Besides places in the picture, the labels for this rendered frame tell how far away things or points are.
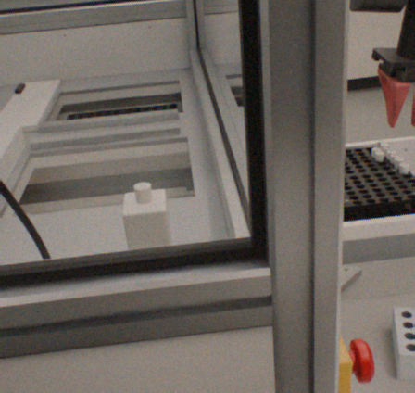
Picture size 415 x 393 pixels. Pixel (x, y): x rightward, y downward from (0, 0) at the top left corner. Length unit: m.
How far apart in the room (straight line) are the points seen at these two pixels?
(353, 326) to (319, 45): 0.56
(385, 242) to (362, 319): 0.11
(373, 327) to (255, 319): 0.47
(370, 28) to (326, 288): 3.68
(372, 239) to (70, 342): 0.49
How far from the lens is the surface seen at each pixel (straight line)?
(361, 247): 0.75
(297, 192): 0.29
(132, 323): 0.33
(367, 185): 0.82
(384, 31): 4.03
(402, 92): 0.78
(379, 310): 0.82
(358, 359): 0.56
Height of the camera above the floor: 1.27
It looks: 26 degrees down
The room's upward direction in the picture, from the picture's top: 5 degrees counter-clockwise
